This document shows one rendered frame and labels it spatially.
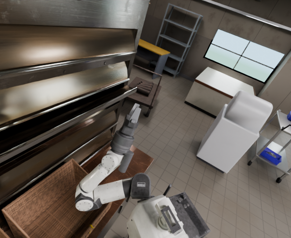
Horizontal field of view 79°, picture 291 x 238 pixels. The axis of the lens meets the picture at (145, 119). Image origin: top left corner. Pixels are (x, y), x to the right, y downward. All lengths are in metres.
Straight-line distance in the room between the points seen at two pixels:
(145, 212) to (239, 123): 2.49
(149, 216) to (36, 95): 0.81
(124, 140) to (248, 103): 2.54
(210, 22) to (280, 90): 3.11
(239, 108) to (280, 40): 4.34
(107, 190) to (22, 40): 0.76
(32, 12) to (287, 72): 6.44
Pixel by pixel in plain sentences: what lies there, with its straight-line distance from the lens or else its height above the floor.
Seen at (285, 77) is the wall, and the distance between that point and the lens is 6.75.
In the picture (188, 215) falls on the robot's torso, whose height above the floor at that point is 1.40.
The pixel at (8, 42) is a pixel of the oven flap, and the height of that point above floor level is 1.82.
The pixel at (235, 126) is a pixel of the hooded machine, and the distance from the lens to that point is 3.09.
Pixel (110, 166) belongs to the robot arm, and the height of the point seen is 1.52.
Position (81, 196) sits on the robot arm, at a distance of 0.92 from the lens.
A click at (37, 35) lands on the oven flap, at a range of 0.99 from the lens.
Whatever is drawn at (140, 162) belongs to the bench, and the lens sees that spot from 2.13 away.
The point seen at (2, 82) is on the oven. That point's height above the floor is 1.66.
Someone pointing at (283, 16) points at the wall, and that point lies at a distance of 7.12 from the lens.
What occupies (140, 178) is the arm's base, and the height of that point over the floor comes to 1.41.
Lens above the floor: 2.12
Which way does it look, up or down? 33 degrees down
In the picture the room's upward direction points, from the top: 20 degrees clockwise
